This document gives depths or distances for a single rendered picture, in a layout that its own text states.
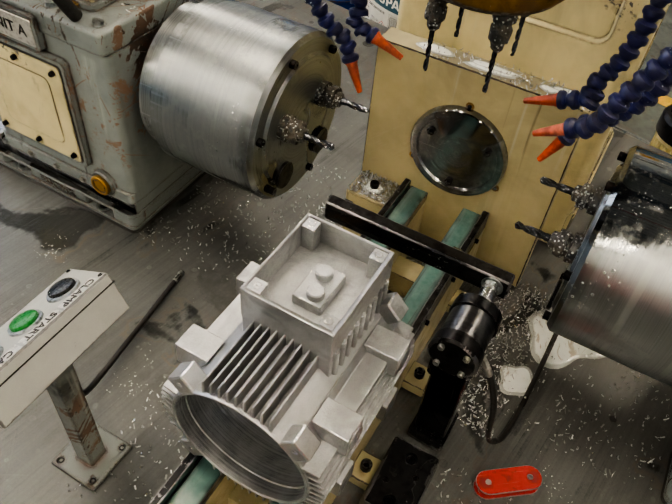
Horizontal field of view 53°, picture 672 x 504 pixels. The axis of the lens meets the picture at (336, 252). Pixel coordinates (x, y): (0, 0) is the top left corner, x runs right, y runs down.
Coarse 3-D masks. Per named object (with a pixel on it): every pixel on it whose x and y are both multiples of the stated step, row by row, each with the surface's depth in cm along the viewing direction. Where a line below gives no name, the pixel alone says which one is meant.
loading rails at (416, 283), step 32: (416, 192) 107; (416, 224) 109; (480, 224) 101; (416, 288) 93; (448, 288) 97; (416, 320) 88; (416, 352) 95; (416, 384) 94; (192, 480) 72; (224, 480) 75; (352, 480) 85
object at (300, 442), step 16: (384, 304) 69; (400, 304) 70; (400, 320) 69; (176, 368) 63; (192, 368) 62; (176, 384) 62; (192, 384) 62; (288, 432) 59; (304, 432) 58; (192, 448) 71; (288, 448) 59; (304, 448) 58
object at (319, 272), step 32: (320, 224) 68; (288, 256) 68; (320, 256) 69; (352, 256) 69; (384, 256) 66; (288, 288) 66; (320, 288) 64; (352, 288) 67; (384, 288) 68; (256, 320) 64; (288, 320) 61; (320, 320) 60; (352, 320) 62; (320, 352) 62
